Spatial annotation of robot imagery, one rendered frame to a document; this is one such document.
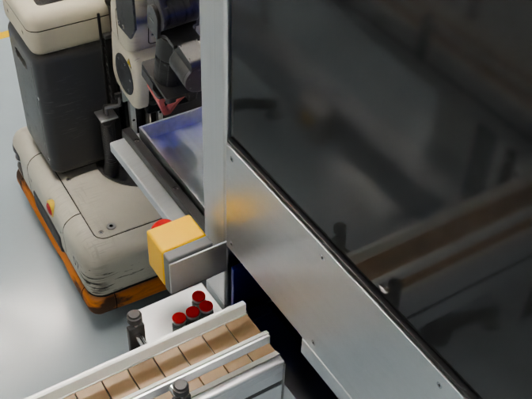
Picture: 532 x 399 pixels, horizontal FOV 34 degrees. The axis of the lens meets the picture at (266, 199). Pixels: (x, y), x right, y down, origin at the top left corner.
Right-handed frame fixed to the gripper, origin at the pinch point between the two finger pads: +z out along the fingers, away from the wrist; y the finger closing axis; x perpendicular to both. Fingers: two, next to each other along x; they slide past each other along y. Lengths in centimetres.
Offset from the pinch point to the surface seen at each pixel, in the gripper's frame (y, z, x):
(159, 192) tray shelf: 14.9, 2.8, -8.9
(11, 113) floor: -120, 122, 6
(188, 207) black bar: 22.1, -0.9, -7.4
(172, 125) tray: 0.5, 4.1, 1.2
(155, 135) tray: 0.7, 5.3, -2.4
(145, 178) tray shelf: 10.3, 3.8, -9.4
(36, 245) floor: -53, 107, -11
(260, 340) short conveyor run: 55, -15, -15
